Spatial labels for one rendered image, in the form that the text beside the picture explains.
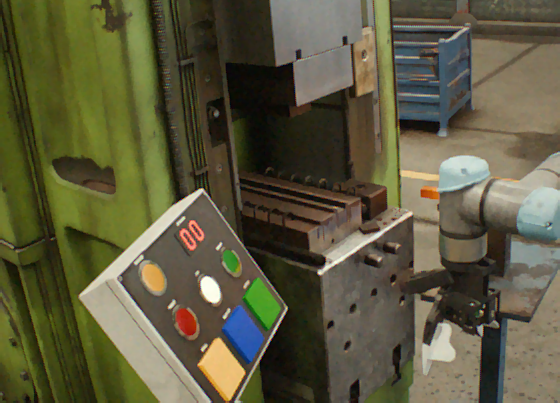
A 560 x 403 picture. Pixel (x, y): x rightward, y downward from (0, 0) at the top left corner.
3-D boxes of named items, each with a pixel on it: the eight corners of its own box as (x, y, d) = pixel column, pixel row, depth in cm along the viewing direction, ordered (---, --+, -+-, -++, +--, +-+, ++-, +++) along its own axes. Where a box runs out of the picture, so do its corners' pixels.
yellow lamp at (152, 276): (173, 287, 107) (168, 261, 106) (149, 300, 104) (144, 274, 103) (160, 281, 109) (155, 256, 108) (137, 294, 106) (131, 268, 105)
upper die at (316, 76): (353, 85, 162) (350, 44, 159) (296, 106, 148) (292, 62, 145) (225, 71, 189) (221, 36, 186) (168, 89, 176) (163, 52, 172)
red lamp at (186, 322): (205, 330, 109) (201, 306, 107) (183, 344, 106) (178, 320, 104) (192, 324, 111) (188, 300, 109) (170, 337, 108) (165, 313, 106)
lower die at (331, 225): (361, 226, 175) (360, 194, 172) (310, 259, 161) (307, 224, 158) (240, 195, 202) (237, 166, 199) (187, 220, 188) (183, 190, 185)
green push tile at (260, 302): (282, 308, 130) (258, 276, 129) (269, 330, 124) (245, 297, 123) (274, 312, 131) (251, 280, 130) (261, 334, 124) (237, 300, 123)
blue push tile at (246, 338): (265, 338, 122) (240, 304, 120) (251, 363, 115) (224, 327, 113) (257, 341, 123) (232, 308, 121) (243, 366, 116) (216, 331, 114)
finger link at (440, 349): (438, 384, 108) (461, 330, 109) (410, 370, 113) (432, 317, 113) (448, 386, 110) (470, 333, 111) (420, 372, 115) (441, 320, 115)
